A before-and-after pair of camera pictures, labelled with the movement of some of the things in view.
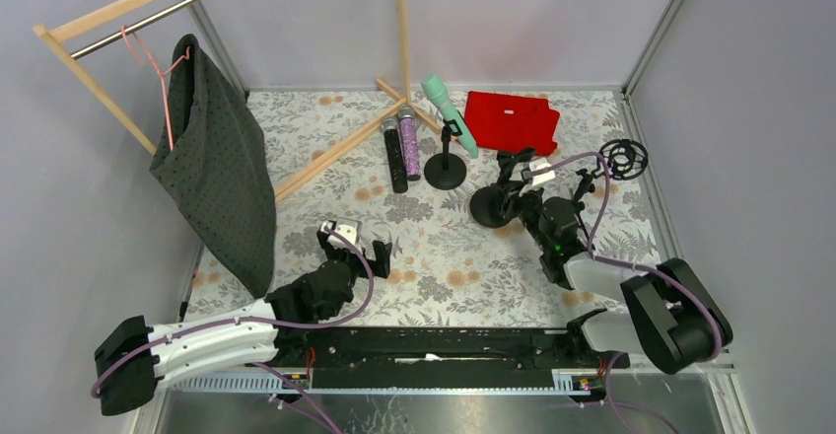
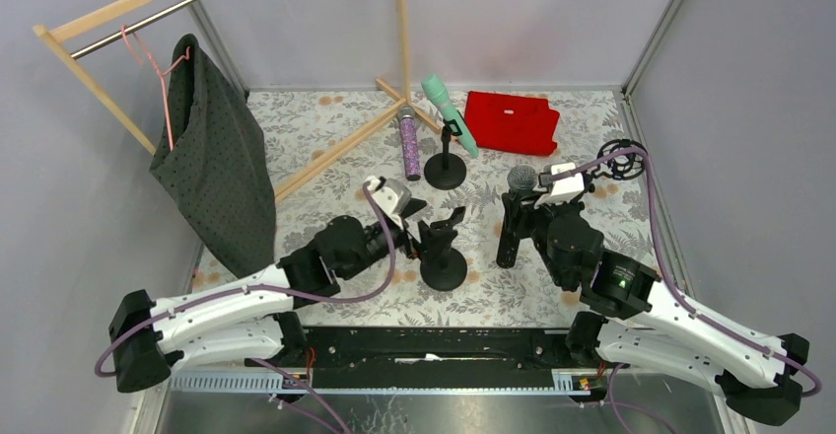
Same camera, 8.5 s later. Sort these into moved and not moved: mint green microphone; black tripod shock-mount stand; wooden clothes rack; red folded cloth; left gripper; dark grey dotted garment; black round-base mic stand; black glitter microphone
Moved: black glitter microphone; left gripper
Not moved: black tripod shock-mount stand; black round-base mic stand; mint green microphone; dark grey dotted garment; red folded cloth; wooden clothes rack
